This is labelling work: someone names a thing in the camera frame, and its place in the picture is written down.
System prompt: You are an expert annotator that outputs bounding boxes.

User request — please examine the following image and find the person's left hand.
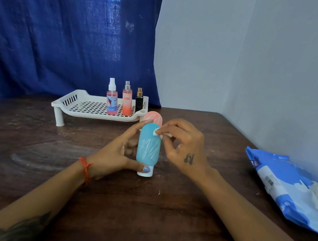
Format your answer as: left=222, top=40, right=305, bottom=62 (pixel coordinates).
left=84, top=112, right=157, bottom=188

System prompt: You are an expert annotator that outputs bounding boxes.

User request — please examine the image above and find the person's right hand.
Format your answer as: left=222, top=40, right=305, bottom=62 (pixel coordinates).
left=148, top=116, right=216, bottom=186

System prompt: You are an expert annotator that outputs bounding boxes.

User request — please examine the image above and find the white wet wipe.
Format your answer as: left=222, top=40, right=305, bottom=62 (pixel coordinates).
left=152, top=127, right=173, bottom=141

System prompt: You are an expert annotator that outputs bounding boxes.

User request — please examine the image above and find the teal squeeze bottle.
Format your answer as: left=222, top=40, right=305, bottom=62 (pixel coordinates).
left=133, top=121, right=164, bottom=179

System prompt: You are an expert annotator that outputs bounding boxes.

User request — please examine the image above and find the pink squeeze bottle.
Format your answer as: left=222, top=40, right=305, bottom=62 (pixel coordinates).
left=142, top=110, right=164, bottom=129

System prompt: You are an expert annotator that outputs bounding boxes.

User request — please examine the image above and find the white perforated plastic rack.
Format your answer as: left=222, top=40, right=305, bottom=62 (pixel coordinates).
left=48, top=84, right=150, bottom=138

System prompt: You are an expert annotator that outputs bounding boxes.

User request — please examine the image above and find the pink spray bottle white cap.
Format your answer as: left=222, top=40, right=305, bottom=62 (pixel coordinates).
left=103, top=77, right=122, bottom=116

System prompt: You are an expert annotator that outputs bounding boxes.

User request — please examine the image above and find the orange spray bottle silver cap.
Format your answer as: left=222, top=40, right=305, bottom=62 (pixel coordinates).
left=119, top=80, right=136, bottom=117

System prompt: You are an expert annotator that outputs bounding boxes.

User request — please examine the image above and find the black perfume bottle gold cap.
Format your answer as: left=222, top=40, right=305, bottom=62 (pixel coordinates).
left=134, top=87, right=146, bottom=114

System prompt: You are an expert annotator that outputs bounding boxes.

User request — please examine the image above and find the blue white wet wipes pack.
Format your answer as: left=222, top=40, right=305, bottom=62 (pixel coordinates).
left=235, top=146, right=318, bottom=235

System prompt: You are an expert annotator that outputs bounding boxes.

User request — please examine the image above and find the person's right forearm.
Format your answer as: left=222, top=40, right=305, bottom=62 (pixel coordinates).
left=189, top=168, right=316, bottom=241

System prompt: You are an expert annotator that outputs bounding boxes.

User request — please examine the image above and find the dark wooden table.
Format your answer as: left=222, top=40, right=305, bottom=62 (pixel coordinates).
left=0, top=84, right=318, bottom=241

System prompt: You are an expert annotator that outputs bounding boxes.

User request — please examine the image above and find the dark blue curtain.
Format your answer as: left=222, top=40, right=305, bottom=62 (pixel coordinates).
left=0, top=0, right=175, bottom=134

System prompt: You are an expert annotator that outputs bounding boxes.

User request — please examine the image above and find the orange thread bracelet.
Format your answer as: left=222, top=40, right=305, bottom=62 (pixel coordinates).
left=76, top=156, right=94, bottom=186

